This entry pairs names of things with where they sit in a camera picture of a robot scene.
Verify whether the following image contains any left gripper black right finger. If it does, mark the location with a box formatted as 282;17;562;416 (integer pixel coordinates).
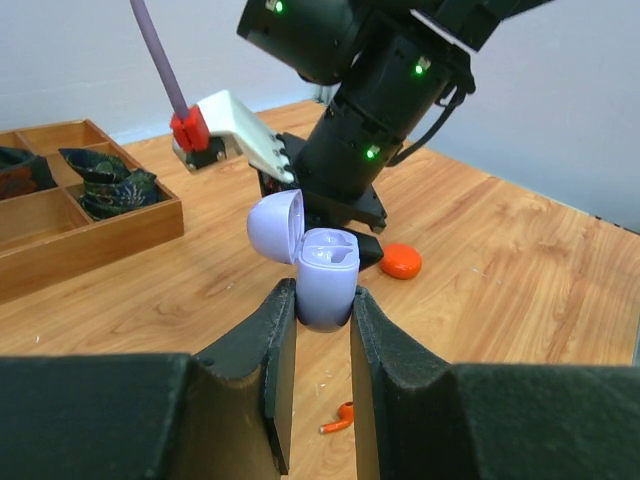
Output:
350;288;639;479

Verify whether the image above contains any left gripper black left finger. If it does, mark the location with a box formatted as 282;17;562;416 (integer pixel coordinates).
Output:
1;279;296;479

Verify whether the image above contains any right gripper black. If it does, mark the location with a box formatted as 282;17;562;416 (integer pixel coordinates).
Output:
257;132;387;271

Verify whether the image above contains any orange earbud charging case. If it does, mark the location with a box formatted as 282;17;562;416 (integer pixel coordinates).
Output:
379;243;423;280

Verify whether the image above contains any purple earbud charging case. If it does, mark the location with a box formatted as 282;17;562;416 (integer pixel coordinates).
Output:
246;189;360;332

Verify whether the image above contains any orange earbud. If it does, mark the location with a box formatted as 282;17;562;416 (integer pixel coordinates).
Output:
319;401;354;435

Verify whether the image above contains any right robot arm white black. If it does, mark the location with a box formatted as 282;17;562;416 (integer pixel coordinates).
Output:
237;1;534;268

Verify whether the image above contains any dark blue rolled tie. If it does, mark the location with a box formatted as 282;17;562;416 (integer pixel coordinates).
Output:
58;148;160;220

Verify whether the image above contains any dark red rolled tie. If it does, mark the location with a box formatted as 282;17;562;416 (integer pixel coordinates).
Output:
0;146;57;200

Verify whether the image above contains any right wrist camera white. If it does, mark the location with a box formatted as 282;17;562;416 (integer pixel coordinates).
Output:
170;90;294;183

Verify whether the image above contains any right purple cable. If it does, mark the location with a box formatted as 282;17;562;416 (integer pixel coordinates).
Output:
129;0;191;121

